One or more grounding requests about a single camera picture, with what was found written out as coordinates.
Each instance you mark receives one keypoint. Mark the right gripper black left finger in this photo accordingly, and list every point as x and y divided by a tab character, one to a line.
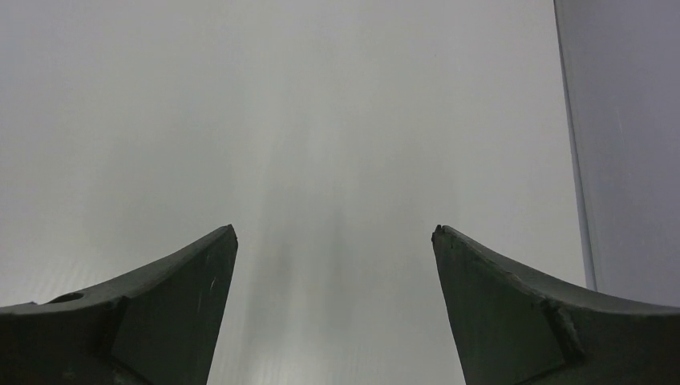
157	324

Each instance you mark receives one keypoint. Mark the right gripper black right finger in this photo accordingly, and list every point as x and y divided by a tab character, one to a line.
513	324

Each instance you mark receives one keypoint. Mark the right aluminium corner post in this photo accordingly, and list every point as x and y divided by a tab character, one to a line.
586	244

